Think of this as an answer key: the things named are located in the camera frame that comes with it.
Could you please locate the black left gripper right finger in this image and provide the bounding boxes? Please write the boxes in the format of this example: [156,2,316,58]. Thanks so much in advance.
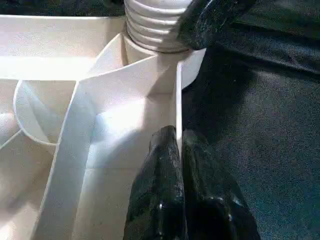
[181,130,262,240]

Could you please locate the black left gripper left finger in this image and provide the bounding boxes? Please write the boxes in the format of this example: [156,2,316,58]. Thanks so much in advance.
[124,125,187,240]

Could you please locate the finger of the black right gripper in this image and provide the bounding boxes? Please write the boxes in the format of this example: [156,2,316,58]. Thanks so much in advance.
[176,0,248,50]

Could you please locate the white plastic table leg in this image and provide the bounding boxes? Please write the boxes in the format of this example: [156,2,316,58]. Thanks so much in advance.
[123,0,194,54]

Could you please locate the white plastic table top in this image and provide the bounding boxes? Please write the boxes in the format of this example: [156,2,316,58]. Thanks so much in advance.
[0,14,209,240]

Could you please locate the black mat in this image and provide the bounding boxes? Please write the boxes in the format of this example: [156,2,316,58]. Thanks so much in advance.
[0,0,320,240]

